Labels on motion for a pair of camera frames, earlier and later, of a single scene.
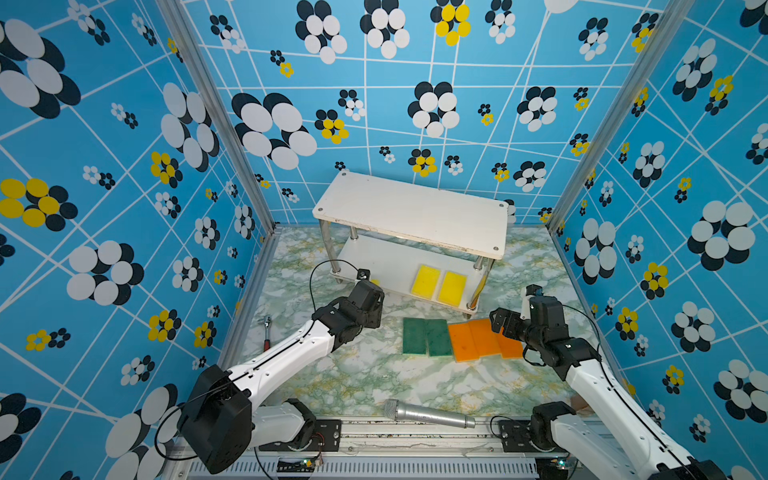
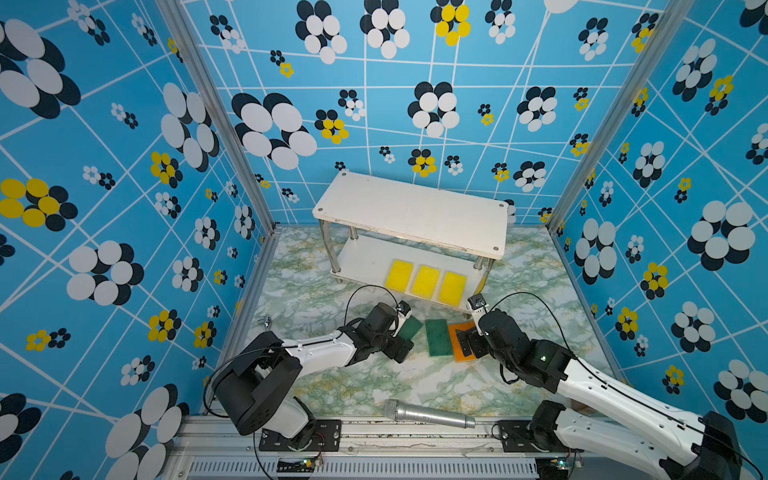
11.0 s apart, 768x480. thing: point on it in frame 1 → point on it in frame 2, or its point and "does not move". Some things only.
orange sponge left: [463, 342] does not move
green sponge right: [438, 337] does not move
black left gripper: [374, 322] → [394, 353]
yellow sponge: [426, 281] does not move
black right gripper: [513, 320] → [473, 338]
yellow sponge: [452, 288] does not move
